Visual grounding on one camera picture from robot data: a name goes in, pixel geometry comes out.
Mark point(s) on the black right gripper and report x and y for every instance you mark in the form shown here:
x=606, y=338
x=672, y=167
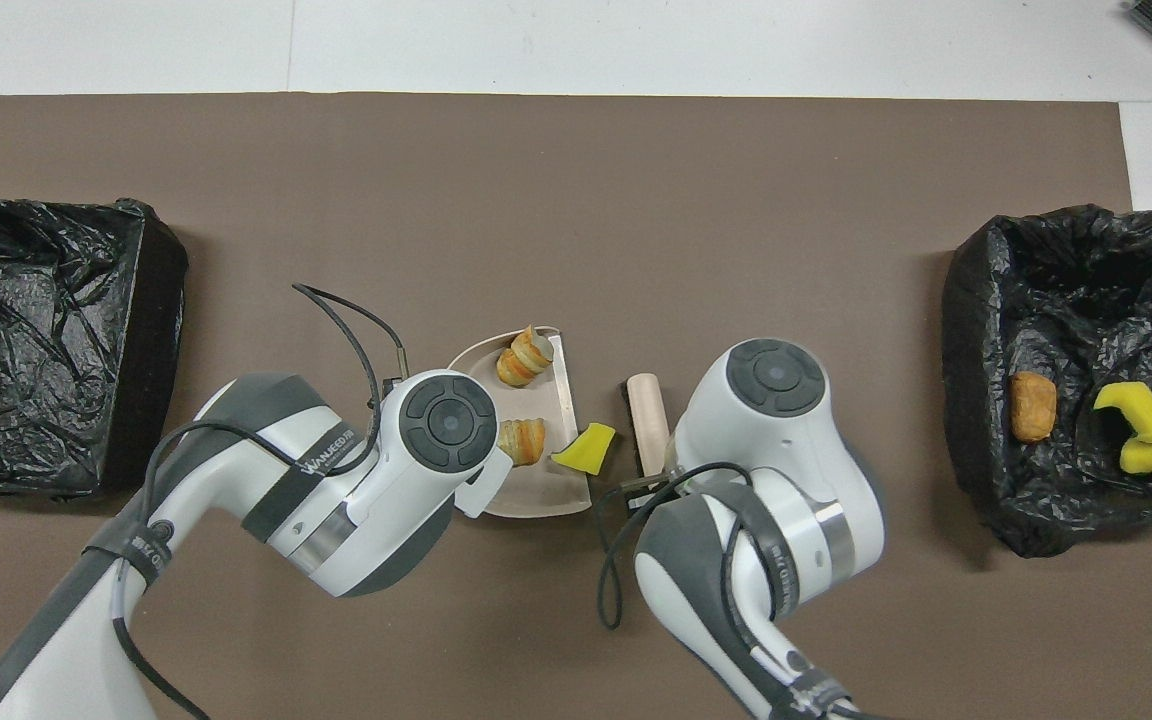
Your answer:
x=648, y=488

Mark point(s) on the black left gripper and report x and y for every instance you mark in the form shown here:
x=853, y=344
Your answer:
x=391, y=386

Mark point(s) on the beige hand brush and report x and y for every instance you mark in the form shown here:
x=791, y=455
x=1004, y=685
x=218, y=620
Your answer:
x=648, y=415

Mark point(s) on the yellow sponge wedge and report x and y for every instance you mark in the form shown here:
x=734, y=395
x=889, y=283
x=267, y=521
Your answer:
x=586, y=448

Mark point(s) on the beige plastic dustpan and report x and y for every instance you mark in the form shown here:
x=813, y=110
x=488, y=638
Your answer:
x=546, y=490

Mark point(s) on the orange striped bread piece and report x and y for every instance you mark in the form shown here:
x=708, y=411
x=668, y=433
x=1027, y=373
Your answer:
x=530, y=442

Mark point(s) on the brown bread roll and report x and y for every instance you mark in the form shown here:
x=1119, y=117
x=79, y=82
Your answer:
x=1033, y=407

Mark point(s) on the notched yellow sponge piece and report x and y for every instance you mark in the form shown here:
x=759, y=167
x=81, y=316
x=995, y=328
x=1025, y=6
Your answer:
x=1141, y=410

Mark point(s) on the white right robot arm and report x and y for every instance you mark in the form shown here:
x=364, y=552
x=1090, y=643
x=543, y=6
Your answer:
x=786, y=450

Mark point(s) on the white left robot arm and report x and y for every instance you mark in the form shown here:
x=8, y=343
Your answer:
x=366, y=500

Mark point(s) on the black bag lined bin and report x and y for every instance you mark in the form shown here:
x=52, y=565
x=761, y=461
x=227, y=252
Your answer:
x=1066, y=300
x=46, y=350

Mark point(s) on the large brown table mat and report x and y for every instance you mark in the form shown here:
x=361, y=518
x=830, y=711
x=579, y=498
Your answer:
x=576, y=180

